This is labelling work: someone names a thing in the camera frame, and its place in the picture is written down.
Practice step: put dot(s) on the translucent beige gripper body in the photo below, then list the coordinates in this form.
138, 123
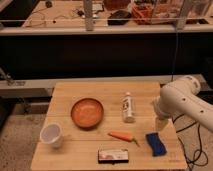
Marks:
160, 124

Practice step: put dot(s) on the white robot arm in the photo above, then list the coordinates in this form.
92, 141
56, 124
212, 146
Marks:
181, 96

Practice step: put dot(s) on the blue sponge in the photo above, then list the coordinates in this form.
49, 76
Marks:
158, 148

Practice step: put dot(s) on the orange toy carrot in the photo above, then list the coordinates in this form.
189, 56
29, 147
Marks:
124, 136

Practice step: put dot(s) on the white plastic bottle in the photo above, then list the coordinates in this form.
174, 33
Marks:
127, 109

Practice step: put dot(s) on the black and white box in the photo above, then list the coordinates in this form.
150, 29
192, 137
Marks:
113, 156

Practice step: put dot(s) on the orange round bowl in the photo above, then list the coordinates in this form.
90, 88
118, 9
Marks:
87, 113

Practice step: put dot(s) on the white plastic cup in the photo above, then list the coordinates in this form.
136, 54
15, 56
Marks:
52, 135

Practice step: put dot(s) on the orange basket on bench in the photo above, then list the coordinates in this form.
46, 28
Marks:
142, 14

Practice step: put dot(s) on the black object on bench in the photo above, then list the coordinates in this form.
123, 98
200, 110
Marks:
119, 17

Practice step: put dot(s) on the grey metal post right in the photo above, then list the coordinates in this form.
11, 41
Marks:
185, 9

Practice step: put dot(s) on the grey metal post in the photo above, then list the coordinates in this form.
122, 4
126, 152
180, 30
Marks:
185, 9
87, 4

